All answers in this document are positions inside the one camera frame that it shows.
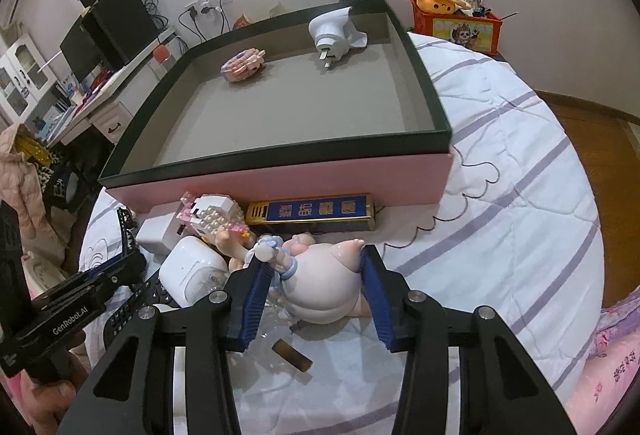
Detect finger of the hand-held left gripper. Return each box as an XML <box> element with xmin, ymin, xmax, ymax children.
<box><xmin>75</xmin><ymin>251</ymin><xmax>148</xmax><ymax>291</ymax></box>

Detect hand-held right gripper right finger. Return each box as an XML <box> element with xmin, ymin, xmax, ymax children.
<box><xmin>360</xmin><ymin>245</ymin><xmax>581</xmax><ymax>435</ymax></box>

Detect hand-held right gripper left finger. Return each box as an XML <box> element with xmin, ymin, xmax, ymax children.
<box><xmin>57</xmin><ymin>257</ymin><xmax>273</xmax><ymax>435</ymax></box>

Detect black remote control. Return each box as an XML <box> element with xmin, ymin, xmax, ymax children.
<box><xmin>102</xmin><ymin>282</ymin><xmax>171</xmax><ymax>346</ymax></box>

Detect white charger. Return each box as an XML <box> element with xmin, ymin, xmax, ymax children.
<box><xmin>136</xmin><ymin>214</ymin><xmax>181</xmax><ymax>256</ymax></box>

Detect pink pig figurine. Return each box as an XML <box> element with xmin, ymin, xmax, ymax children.
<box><xmin>280</xmin><ymin>235</ymin><xmax>373</xmax><ymax>323</ymax></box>

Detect white earbuds case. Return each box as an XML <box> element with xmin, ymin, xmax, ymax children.
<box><xmin>159</xmin><ymin>235</ymin><xmax>228</xmax><ymax>306</ymax></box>

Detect pink candy packet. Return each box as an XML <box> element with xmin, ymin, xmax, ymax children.
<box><xmin>176</xmin><ymin>192</ymin><xmax>251</xmax><ymax>241</ymax></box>

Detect dark green shallow tray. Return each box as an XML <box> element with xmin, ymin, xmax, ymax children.
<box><xmin>97</xmin><ymin>0</ymin><xmax>456</xmax><ymax>218</ymax></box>

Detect person's left hand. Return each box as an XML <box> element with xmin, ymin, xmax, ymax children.
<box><xmin>20</xmin><ymin>332</ymin><xmax>93</xmax><ymax>435</ymax></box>

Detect black office chair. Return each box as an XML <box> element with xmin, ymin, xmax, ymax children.
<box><xmin>42</xmin><ymin>140</ymin><xmax>108</xmax><ymax>216</ymax></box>

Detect gold and blue lighter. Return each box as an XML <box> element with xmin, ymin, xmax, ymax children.
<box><xmin>246</xmin><ymin>194</ymin><xmax>377</xmax><ymax>233</ymax></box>

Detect pink jacket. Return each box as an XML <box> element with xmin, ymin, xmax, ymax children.
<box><xmin>0</xmin><ymin>122</ymin><xmax>46</xmax><ymax>236</ymax></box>

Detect white desk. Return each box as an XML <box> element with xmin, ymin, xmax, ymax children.
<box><xmin>10</xmin><ymin>28</ymin><xmax>181</xmax><ymax>151</ymax></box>

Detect white cabinet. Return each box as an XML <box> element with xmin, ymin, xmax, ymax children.
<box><xmin>0</xmin><ymin>35</ymin><xmax>58</xmax><ymax>126</ymax></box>

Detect bottle with orange cap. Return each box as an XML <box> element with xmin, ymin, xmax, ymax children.
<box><xmin>151</xmin><ymin>44</ymin><xmax>176</xmax><ymax>71</ymax></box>

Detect black monitor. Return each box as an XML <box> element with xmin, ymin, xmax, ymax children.
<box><xmin>59</xmin><ymin>18</ymin><xmax>108</xmax><ymax>83</ymax></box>

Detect pink floral pillow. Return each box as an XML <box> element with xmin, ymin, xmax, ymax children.
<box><xmin>565</xmin><ymin>287</ymin><xmax>640</xmax><ymax>435</ymax></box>

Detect black computer tower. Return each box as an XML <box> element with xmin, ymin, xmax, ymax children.
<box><xmin>82</xmin><ymin>0</ymin><xmax>162</xmax><ymax>71</ymax></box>

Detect pink block flower toy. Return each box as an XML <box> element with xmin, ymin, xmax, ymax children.
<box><xmin>221</xmin><ymin>48</ymin><xmax>266</xmax><ymax>84</ymax></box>

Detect white plug adapter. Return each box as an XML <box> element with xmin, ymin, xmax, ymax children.
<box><xmin>307</xmin><ymin>6</ymin><xmax>370</xmax><ymax>61</ymax></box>

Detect orange toy box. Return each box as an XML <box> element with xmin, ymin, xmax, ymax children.
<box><xmin>410</xmin><ymin>0</ymin><xmax>503</xmax><ymax>55</ymax></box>

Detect yellow plush toy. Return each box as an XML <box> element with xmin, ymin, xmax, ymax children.
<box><xmin>401</xmin><ymin>0</ymin><xmax>473</xmax><ymax>15</ymax></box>

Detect black power cables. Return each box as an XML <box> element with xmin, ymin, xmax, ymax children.
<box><xmin>177</xmin><ymin>5</ymin><xmax>236</xmax><ymax>46</ymax></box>

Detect white wall outlet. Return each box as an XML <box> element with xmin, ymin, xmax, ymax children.
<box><xmin>185</xmin><ymin>0</ymin><xmax>232</xmax><ymax>16</ymax></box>

